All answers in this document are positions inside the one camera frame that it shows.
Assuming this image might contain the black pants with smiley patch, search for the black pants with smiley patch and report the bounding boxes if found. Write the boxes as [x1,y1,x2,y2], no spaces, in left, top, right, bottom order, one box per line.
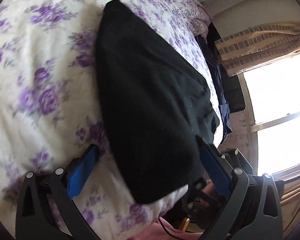
[96,0,219,204]

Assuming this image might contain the pink sleeved right forearm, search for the pink sleeved right forearm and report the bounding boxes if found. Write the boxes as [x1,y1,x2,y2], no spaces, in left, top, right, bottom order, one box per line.
[130,218,201,240]

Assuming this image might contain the purple floral bed sheet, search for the purple floral bed sheet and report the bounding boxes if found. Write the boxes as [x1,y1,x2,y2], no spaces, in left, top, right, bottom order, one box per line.
[0,0,212,239]

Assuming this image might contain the beige brick pattern curtain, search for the beige brick pattern curtain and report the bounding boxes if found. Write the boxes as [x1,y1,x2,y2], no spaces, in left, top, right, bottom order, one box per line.
[215,21,300,77]

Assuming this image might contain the dark blue cloth beside bed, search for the dark blue cloth beside bed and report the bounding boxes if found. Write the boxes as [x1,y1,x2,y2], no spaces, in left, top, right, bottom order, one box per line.
[195,23,245,140]

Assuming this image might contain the window frame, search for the window frame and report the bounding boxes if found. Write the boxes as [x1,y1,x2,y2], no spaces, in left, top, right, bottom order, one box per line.
[237,52,300,181]

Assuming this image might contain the black cable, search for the black cable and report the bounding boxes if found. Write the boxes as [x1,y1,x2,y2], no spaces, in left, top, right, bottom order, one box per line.
[157,217,203,239]

